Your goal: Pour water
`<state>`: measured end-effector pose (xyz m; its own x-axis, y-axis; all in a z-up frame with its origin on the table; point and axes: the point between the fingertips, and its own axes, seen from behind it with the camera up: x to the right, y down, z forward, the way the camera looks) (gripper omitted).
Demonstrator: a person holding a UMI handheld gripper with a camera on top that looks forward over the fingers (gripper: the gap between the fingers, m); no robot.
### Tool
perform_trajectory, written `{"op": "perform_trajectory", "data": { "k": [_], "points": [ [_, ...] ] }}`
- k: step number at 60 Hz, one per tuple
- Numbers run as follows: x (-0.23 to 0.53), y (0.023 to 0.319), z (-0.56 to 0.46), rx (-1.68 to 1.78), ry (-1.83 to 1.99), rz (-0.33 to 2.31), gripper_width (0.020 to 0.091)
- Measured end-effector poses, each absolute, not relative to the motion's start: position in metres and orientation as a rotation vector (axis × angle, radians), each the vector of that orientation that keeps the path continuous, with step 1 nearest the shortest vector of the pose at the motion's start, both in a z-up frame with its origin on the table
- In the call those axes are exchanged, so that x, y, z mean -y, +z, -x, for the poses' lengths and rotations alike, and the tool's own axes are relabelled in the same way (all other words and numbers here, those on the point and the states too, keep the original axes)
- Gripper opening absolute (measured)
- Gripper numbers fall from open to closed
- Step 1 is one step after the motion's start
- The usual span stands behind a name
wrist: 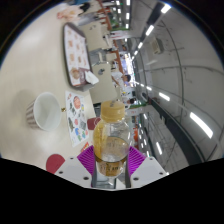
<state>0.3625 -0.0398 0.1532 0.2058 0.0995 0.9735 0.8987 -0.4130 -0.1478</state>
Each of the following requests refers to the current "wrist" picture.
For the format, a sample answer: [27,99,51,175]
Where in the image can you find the dark food tray, paper liner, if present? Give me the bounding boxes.
[62,22,95,93]

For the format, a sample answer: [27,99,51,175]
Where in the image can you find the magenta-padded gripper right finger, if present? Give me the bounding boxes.
[125,145,169,189]

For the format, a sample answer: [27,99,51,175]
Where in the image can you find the clear plastic food bag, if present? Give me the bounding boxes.
[56,7,81,20]

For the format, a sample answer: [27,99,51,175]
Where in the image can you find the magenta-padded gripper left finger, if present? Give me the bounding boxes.
[54,144,98,189]

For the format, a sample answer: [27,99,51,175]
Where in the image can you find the crumpled white napkin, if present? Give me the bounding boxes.
[83,69,100,86]

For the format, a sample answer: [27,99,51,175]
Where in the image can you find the colourful printed leaflet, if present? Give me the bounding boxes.
[65,91,90,148]

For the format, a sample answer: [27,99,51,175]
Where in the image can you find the ceiling lights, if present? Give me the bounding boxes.
[113,0,214,158]

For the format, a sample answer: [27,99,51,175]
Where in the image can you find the beige canteen chairs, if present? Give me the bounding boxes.
[79,9,123,106]

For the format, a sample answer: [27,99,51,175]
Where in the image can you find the ceiling air conditioner unit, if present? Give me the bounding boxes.
[152,38,165,56]

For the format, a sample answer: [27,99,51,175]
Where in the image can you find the small red sauce packet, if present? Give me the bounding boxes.
[80,141,93,153]

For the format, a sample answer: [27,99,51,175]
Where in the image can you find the clear tea bottle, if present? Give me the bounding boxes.
[92,100,132,189]

